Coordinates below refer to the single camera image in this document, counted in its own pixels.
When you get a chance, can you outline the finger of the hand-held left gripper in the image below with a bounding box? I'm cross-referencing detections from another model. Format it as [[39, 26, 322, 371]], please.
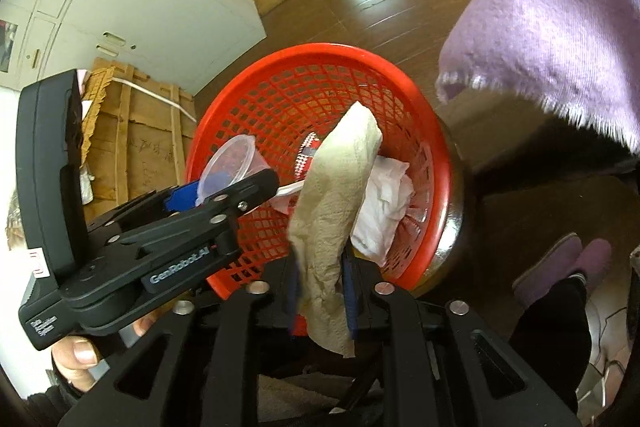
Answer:
[[87, 183, 203, 240], [114, 169, 279, 304]]

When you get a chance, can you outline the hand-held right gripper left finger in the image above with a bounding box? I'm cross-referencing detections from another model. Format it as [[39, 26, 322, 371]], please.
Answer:
[[59, 257, 301, 427]]

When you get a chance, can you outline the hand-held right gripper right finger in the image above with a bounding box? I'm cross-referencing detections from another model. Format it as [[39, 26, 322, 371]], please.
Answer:
[[341, 252, 583, 427]]

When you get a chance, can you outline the small clear plastic container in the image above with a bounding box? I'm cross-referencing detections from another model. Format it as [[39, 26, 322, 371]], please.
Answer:
[[196, 134, 275, 208]]

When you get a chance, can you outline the red snack wrapper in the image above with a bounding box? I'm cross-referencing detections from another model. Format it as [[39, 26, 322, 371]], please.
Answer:
[[295, 132, 323, 180]]

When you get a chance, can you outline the brown paper towel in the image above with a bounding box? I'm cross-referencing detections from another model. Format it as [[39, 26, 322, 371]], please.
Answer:
[[289, 101, 384, 359]]

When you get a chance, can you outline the red plastic mesh basket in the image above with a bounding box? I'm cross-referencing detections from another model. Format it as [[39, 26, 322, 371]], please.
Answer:
[[185, 43, 453, 338]]

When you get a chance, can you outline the person's left forearm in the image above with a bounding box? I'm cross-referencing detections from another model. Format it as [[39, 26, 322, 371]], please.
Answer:
[[25, 379, 86, 425]]

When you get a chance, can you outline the person's left hand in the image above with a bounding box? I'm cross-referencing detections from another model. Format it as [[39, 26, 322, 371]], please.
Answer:
[[51, 312, 166, 393]]

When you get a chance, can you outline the wooden crate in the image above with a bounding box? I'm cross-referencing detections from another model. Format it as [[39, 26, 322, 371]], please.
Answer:
[[80, 57, 198, 218]]

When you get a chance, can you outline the white crumpled tissue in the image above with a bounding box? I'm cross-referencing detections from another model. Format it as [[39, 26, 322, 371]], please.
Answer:
[[350, 157, 416, 268]]

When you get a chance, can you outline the purple slipper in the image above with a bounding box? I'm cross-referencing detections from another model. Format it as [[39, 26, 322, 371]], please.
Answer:
[[512, 232, 583, 308], [570, 238, 613, 280]]

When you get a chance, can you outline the person's leg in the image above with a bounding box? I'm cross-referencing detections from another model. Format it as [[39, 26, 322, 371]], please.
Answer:
[[507, 274, 593, 408]]

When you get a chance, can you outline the purple printed tablecloth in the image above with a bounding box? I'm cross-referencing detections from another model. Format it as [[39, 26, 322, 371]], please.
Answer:
[[435, 0, 640, 158]]

